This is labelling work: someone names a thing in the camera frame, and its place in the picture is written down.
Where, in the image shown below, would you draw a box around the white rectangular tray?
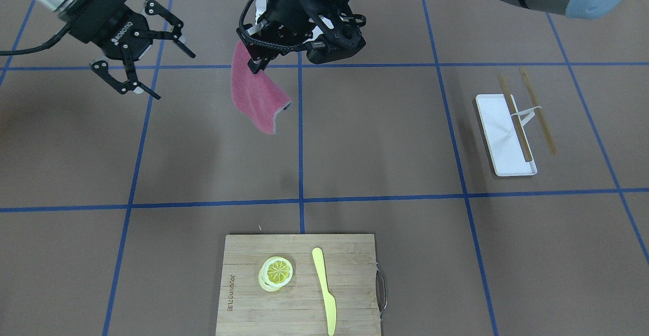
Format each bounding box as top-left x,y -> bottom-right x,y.
475,94 -> 538,177

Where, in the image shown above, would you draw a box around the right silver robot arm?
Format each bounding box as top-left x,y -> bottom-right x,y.
2,0 -> 196,99

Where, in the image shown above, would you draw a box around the yellow lemon slices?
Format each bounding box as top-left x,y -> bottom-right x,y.
258,256 -> 294,292

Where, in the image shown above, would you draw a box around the bamboo cutting board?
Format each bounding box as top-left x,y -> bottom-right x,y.
215,234 -> 382,335

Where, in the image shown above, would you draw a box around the inner wooden rack rod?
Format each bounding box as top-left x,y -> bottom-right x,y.
498,73 -> 533,163

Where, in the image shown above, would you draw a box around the white rack connector strap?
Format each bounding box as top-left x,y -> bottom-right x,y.
510,105 -> 543,127

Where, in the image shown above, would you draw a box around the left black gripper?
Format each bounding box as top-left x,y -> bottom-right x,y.
236,0 -> 331,73

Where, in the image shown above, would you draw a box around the yellow plastic knife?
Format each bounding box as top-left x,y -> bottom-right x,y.
311,247 -> 338,335

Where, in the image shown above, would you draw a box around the pink cleaning cloth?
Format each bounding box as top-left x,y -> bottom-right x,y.
230,41 -> 292,135

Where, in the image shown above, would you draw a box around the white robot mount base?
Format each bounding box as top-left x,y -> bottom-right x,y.
246,0 -> 321,45

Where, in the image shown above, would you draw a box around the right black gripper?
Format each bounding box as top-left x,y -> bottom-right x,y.
66,0 -> 196,101

